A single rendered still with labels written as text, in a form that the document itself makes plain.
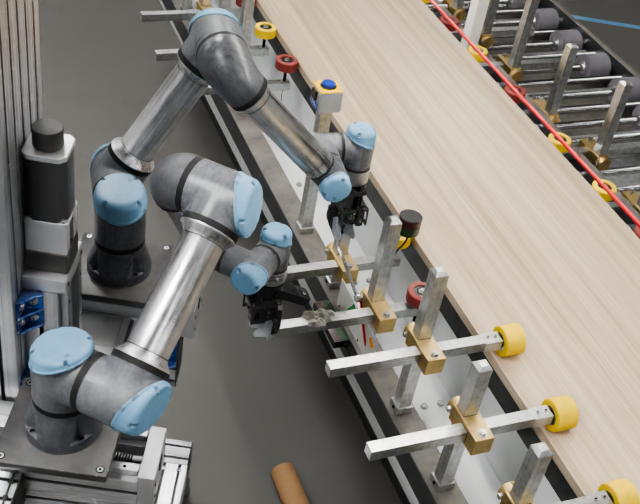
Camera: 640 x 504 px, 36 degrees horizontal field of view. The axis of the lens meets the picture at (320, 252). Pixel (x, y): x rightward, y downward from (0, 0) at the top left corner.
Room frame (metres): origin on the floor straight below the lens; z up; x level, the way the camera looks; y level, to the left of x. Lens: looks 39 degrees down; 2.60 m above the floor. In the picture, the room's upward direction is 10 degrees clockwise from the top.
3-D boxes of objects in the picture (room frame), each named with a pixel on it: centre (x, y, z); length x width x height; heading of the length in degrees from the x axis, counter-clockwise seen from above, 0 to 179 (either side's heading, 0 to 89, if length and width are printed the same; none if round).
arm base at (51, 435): (1.27, 0.44, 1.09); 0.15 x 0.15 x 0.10
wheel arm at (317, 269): (2.19, -0.04, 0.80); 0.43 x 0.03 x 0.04; 117
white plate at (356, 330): (2.04, -0.13, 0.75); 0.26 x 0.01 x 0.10; 27
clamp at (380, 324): (2.00, -0.18, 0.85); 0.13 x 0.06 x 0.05; 27
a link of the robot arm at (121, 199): (1.77, 0.47, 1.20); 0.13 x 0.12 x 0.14; 19
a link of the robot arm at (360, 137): (2.08, -0.05, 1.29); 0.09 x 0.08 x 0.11; 109
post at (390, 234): (2.02, -0.17, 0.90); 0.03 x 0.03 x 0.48; 27
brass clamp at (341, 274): (2.22, -0.07, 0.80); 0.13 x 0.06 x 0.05; 27
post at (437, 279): (1.80, -0.28, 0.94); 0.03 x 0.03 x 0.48; 27
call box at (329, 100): (2.48, 0.06, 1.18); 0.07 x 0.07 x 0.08; 27
